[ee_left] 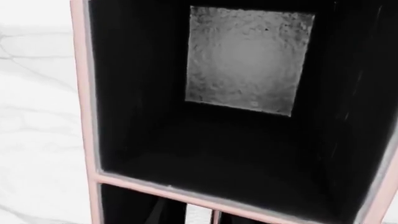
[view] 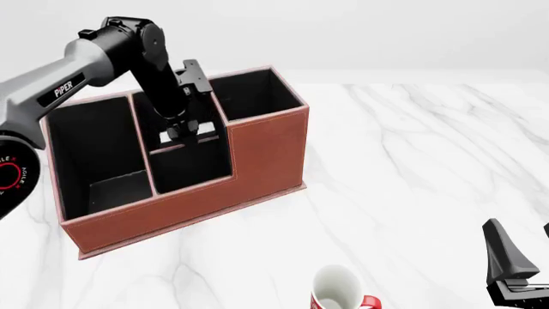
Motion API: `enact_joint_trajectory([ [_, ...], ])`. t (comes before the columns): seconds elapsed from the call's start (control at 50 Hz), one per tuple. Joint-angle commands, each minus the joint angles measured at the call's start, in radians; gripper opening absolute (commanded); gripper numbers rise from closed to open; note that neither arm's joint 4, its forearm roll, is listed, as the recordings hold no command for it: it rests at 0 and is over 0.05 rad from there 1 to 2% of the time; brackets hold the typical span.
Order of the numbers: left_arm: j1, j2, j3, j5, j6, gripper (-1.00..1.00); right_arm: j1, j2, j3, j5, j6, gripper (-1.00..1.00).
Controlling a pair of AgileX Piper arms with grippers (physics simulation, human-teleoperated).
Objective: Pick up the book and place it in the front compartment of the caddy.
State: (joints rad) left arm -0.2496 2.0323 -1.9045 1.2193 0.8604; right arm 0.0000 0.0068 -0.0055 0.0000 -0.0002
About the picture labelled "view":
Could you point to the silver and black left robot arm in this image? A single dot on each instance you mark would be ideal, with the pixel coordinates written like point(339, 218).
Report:
point(81, 61)

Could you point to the white and red mug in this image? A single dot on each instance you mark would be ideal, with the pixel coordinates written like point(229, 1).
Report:
point(334, 289)

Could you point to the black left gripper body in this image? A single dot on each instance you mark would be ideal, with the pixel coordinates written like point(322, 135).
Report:
point(182, 127)

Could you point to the red-brown desk caddy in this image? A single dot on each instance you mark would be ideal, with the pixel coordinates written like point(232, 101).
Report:
point(261, 151)

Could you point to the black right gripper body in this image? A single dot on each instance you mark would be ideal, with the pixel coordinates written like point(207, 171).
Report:
point(523, 296)

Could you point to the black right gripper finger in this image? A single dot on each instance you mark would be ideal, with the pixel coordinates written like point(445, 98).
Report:
point(547, 230)
point(506, 257)

